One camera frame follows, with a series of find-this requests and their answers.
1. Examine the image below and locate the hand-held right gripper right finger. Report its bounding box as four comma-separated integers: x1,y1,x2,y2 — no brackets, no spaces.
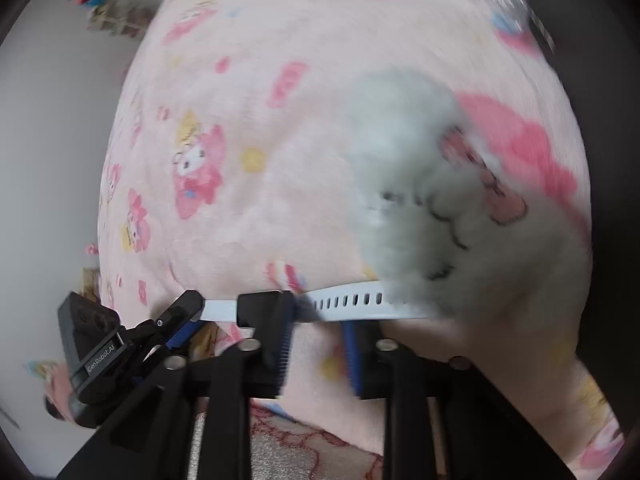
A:
340,320,576,480

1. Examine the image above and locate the pink printed blanket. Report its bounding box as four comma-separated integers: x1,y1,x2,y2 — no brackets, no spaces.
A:
92,0,632,480

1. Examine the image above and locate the beige red patterned cloth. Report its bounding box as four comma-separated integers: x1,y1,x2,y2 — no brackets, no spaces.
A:
192,400,387,480

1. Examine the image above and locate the white fluffy plush toy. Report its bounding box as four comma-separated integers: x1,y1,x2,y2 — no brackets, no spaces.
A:
344,67,597,322

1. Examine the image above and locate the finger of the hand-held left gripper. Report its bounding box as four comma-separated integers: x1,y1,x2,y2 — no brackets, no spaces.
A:
152,289,207,352
131,342,187,383

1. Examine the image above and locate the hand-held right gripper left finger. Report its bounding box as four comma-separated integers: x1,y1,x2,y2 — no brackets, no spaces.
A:
60,294,298,480

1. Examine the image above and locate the small shelf rack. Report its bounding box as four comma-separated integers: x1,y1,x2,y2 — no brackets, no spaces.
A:
85,0,157,39

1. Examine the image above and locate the white perforated watch strap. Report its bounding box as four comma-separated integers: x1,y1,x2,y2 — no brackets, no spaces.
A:
200,280,442,330

